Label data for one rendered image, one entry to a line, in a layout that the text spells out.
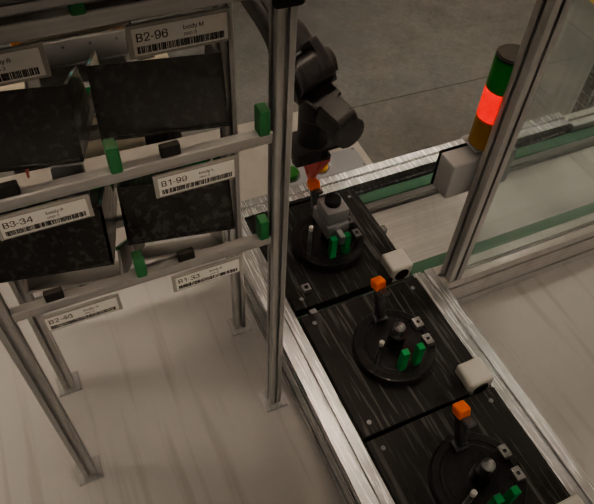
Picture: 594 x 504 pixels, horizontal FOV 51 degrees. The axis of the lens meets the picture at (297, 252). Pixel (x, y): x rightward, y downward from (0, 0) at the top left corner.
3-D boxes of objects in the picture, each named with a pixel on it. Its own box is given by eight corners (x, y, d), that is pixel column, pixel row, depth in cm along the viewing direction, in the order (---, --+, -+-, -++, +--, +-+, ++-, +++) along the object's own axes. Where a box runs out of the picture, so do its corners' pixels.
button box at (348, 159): (268, 188, 139) (268, 168, 134) (350, 165, 145) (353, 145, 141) (280, 209, 135) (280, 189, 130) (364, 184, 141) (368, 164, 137)
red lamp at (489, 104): (469, 109, 93) (478, 81, 90) (496, 102, 95) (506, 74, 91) (489, 129, 91) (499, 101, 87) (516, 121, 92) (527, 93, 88)
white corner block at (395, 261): (378, 267, 120) (381, 253, 116) (398, 260, 121) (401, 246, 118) (390, 285, 117) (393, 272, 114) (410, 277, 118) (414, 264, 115)
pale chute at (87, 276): (60, 272, 111) (56, 247, 111) (135, 260, 113) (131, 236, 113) (25, 294, 84) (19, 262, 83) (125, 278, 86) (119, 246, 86)
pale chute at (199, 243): (143, 248, 115) (139, 224, 115) (213, 236, 118) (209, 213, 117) (135, 262, 88) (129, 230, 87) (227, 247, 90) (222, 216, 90)
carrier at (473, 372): (298, 324, 110) (302, 281, 101) (414, 283, 117) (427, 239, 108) (362, 444, 97) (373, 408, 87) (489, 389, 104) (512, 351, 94)
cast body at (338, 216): (311, 216, 117) (314, 190, 112) (332, 210, 118) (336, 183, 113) (331, 248, 112) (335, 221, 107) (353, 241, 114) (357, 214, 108)
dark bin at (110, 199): (30, 200, 95) (18, 153, 91) (118, 188, 97) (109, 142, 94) (-4, 284, 70) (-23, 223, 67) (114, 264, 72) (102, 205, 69)
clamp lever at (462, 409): (450, 441, 93) (451, 403, 89) (461, 436, 93) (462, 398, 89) (465, 457, 90) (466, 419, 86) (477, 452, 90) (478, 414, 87)
